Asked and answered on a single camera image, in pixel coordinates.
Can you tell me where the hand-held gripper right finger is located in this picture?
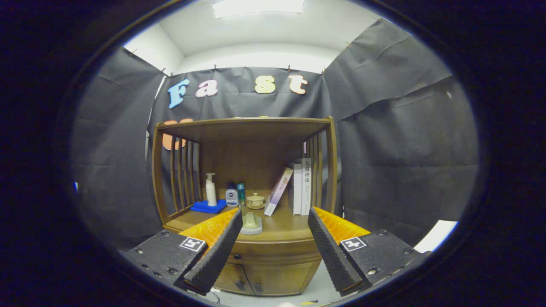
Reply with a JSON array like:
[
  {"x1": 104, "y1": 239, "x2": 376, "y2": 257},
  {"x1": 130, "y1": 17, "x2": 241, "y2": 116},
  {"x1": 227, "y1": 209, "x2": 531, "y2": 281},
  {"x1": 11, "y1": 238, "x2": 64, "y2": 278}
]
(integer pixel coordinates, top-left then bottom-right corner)
[{"x1": 307, "y1": 207, "x2": 431, "y2": 298}]

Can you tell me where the white book with black characters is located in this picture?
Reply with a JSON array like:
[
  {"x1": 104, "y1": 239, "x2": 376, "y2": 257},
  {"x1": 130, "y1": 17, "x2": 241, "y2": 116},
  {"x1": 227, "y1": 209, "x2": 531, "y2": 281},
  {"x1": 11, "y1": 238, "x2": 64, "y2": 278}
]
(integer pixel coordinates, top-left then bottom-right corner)
[{"x1": 301, "y1": 158, "x2": 312, "y2": 216}]

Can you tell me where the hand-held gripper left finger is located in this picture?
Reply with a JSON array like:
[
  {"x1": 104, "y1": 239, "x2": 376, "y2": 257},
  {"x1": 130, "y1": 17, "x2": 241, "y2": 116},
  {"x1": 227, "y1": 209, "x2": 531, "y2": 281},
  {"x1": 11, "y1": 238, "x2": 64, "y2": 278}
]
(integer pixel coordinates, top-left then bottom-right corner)
[{"x1": 122, "y1": 208, "x2": 244, "y2": 297}]

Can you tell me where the dark patterned book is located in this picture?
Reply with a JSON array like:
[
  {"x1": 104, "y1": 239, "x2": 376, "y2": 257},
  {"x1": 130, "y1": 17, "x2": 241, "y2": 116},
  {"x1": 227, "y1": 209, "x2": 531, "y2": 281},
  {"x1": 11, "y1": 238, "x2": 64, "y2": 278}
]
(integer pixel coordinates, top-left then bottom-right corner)
[{"x1": 288, "y1": 164, "x2": 296, "y2": 212}]

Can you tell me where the blue folded cloth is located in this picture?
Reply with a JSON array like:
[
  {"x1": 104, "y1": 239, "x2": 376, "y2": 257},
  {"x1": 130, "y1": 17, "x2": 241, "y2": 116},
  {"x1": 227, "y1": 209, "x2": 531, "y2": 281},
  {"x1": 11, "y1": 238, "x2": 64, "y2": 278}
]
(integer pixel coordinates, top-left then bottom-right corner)
[{"x1": 190, "y1": 199, "x2": 227, "y2": 214}]

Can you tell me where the pale green soap dish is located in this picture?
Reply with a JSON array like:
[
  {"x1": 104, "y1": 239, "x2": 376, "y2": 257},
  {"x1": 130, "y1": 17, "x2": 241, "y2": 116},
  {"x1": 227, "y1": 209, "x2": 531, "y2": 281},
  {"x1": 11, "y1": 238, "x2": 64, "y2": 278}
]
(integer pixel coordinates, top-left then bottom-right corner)
[{"x1": 239, "y1": 211, "x2": 264, "y2": 236}]

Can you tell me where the wooden cabinet door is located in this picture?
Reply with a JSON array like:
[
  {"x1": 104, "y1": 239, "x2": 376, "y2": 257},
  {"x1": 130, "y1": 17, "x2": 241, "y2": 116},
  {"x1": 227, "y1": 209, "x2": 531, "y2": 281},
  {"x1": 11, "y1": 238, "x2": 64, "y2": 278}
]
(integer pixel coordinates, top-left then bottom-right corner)
[
  {"x1": 243, "y1": 261, "x2": 320, "y2": 297},
  {"x1": 213, "y1": 262, "x2": 250, "y2": 295}
]

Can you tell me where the beige lidded teacup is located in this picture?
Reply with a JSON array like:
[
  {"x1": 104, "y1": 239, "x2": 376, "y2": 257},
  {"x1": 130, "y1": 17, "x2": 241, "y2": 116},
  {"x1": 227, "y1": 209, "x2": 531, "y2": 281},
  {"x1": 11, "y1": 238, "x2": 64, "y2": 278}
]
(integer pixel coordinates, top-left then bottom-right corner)
[{"x1": 246, "y1": 193, "x2": 266, "y2": 210}]

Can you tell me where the brown wooden countertop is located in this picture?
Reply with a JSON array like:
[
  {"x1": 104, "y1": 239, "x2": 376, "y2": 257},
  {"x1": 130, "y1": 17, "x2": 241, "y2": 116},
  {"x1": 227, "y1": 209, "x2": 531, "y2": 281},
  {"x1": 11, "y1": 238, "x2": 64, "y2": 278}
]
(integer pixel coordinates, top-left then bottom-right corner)
[{"x1": 164, "y1": 205, "x2": 316, "y2": 243}]

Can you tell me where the brown wooden drawer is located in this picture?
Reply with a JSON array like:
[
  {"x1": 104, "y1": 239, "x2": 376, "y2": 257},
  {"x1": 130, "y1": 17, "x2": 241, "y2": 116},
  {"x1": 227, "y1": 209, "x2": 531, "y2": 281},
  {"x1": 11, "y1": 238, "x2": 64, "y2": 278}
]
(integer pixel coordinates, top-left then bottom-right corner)
[{"x1": 226, "y1": 239, "x2": 322, "y2": 267}]

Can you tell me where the white pump bottle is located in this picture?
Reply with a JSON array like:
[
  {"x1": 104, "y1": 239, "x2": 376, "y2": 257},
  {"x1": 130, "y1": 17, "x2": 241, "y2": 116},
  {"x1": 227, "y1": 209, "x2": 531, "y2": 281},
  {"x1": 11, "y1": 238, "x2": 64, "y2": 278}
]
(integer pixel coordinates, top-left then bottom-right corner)
[{"x1": 205, "y1": 173, "x2": 218, "y2": 207}]

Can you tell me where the brown wooden cabinet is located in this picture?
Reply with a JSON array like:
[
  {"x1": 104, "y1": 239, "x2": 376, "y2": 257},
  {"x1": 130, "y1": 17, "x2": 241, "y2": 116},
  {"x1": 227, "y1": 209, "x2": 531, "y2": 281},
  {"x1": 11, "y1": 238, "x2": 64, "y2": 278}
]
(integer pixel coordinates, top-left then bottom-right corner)
[{"x1": 151, "y1": 116, "x2": 338, "y2": 297}]

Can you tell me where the purple and white book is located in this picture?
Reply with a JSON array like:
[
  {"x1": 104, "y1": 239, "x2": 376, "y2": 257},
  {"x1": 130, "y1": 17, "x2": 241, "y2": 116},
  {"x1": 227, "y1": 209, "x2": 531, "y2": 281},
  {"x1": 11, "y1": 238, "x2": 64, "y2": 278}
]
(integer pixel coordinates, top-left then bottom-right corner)
[{"x1": 264, "y1": 167, "x2": 294, "y2": 217}]

